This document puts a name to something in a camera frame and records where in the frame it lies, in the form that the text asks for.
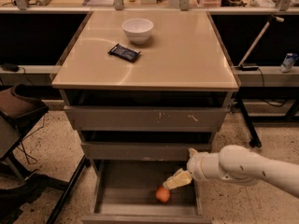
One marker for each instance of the black table leg right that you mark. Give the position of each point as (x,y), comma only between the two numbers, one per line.
(255,140)

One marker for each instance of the grey bottom drawer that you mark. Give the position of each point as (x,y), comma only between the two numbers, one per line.
(125,194)

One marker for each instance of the white stick with black tip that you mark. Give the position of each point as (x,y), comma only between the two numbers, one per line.
(270,20)

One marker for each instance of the black power adapter right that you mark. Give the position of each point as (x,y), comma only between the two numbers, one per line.
(249,67)

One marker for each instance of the grey drawer cabinet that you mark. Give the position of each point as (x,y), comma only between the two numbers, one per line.
(182,65)

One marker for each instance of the black table leg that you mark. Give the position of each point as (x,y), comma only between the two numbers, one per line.
(67,190)
(255,140)

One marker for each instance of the grey drawer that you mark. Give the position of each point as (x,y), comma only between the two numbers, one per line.
(140,151)
(125,194)
(145,119)

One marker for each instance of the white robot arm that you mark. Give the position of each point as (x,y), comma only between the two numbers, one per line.
(237,165)

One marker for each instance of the dark blue snack packet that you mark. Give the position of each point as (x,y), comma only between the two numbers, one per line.
(124,53)

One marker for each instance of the blue white can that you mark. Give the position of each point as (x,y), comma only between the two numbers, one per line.
(288,62)

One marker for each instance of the grey middle drawer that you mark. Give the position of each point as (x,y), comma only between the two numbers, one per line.
(140,151)

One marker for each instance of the black table leg left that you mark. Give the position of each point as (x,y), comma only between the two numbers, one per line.
(67,190)

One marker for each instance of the dark office chair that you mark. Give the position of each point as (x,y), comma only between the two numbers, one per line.
(18,116)

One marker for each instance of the white ceramic bowl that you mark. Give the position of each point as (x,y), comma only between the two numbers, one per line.
(137,30)

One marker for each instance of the grey top drawer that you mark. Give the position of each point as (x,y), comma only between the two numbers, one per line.
(145,119)

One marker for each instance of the black power adapter left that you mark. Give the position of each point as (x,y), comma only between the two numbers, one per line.
(10,67)

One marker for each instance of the black power adapter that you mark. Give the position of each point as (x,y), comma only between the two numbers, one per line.
(10,67)
(249,67)

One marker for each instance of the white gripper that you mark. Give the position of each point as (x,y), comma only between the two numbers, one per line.
(194,166)

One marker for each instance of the orange fruit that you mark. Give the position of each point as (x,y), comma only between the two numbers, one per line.
(162,194)

